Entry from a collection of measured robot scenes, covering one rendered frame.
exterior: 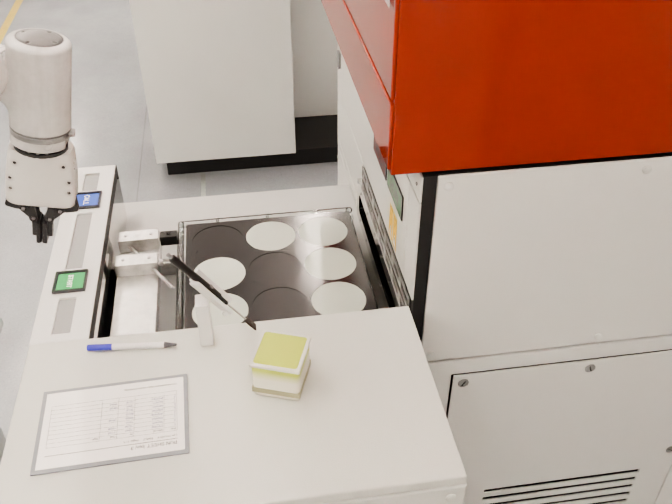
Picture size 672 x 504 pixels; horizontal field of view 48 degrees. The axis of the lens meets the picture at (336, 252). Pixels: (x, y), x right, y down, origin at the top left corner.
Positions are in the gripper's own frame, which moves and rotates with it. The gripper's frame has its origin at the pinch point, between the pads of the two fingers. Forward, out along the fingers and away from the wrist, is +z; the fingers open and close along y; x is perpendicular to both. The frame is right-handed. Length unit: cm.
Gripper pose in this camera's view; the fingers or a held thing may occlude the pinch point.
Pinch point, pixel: (43, 228)
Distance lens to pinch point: 127.1
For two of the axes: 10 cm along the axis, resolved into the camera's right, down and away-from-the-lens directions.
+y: -9.7, -0.7, -2.5
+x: 1.5, 6.0, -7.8
